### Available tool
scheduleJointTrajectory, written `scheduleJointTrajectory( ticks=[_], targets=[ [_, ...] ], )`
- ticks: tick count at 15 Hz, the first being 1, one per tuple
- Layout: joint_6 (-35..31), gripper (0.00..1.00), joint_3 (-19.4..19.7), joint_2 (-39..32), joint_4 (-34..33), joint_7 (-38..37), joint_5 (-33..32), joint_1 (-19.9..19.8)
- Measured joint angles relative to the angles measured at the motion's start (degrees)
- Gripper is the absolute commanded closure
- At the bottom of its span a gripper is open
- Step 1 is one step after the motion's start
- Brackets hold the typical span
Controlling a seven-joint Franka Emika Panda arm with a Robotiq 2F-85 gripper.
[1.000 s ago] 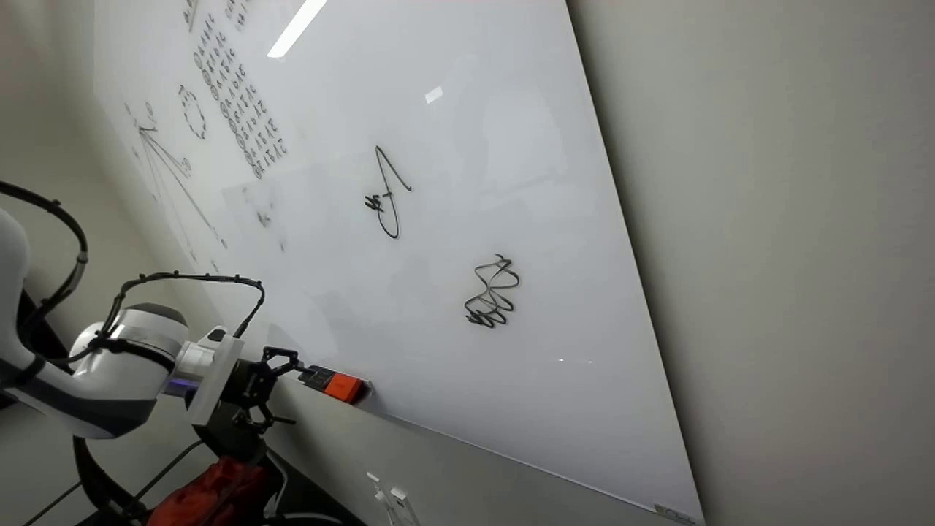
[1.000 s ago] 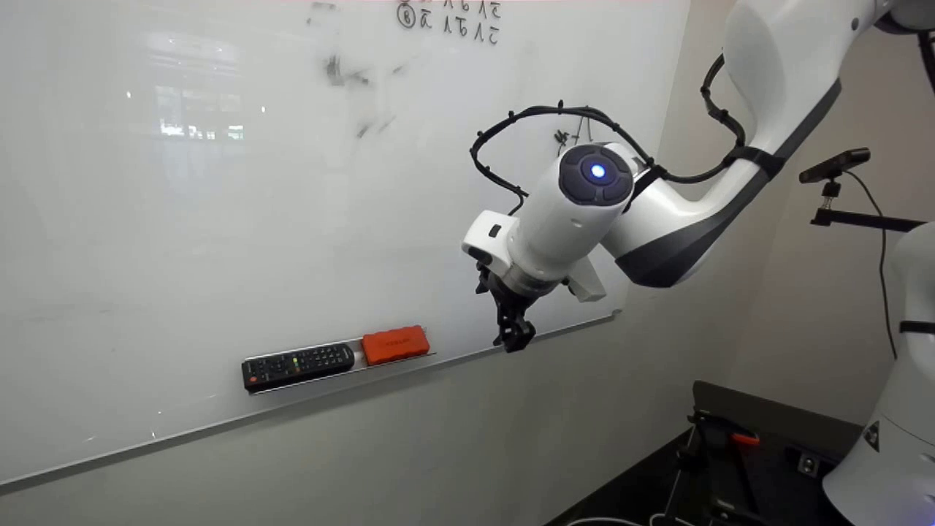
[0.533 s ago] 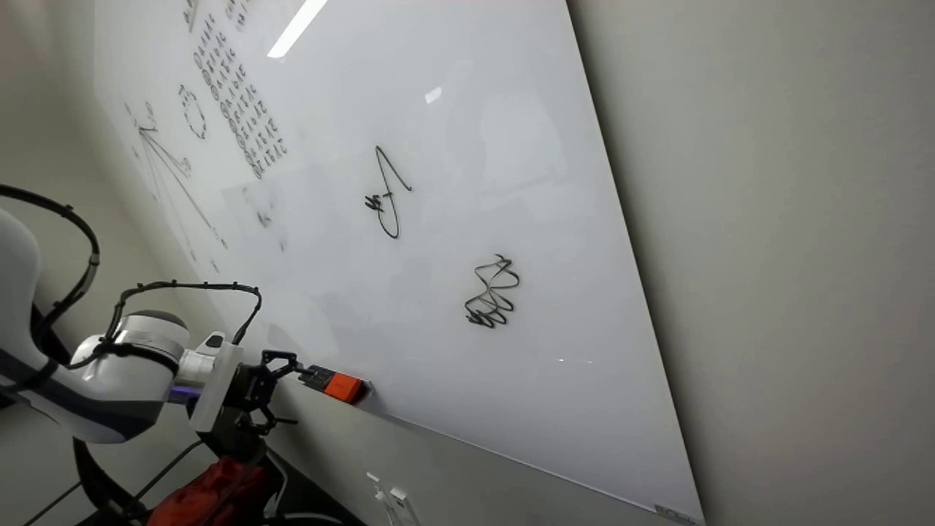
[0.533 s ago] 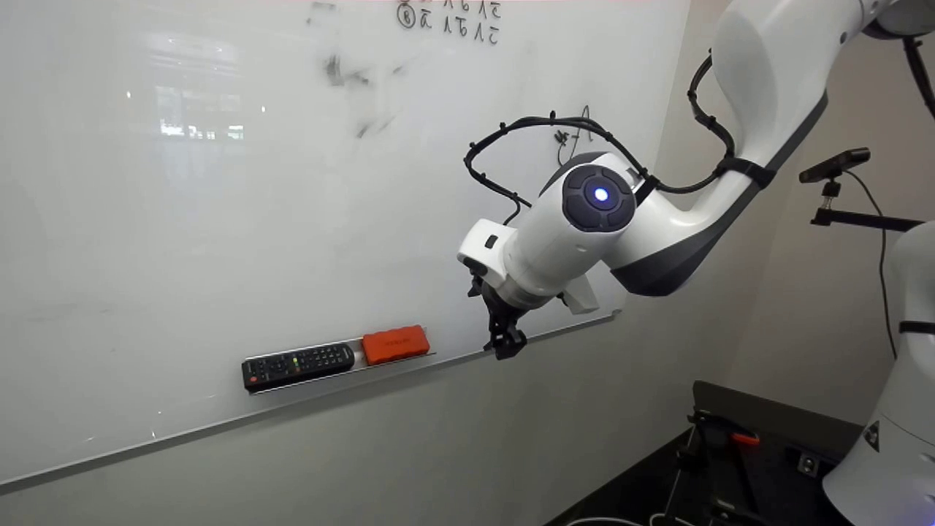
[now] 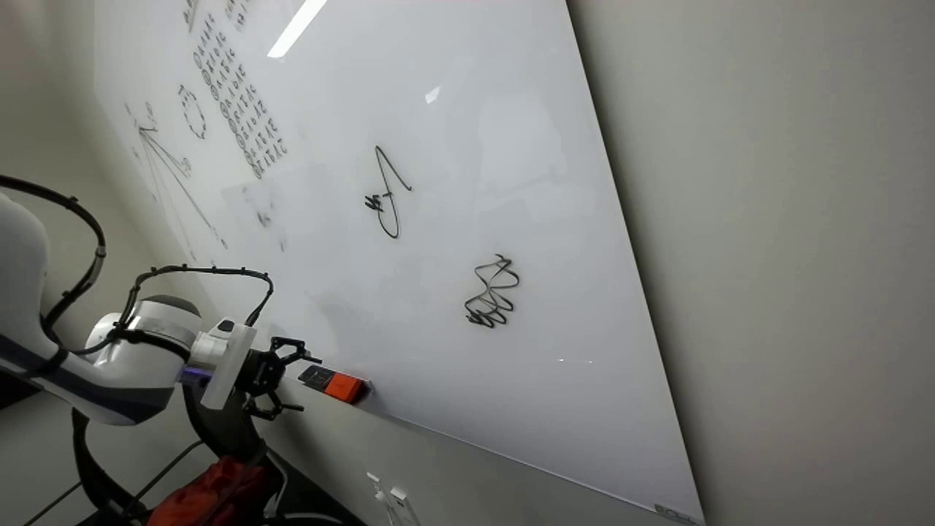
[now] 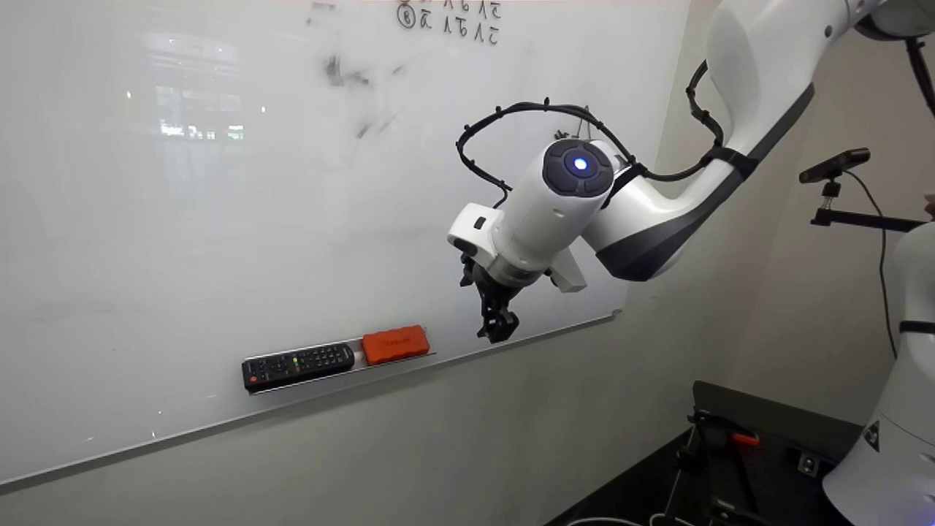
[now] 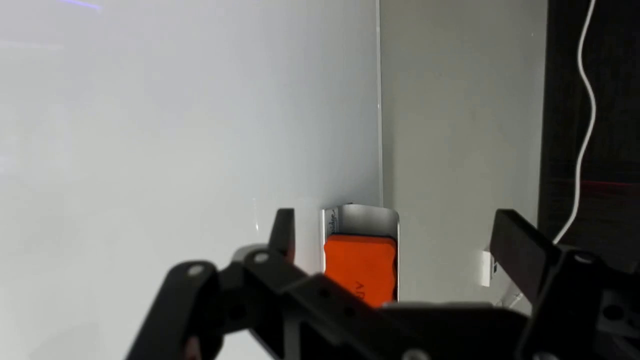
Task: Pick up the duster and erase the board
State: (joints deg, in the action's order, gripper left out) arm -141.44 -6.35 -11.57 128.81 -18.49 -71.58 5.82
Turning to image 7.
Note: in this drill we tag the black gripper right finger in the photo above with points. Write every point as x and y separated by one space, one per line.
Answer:
572 301

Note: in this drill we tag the white glass whiteboard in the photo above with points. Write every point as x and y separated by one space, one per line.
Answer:
166 133

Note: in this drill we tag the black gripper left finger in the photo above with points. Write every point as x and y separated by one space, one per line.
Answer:
221 301

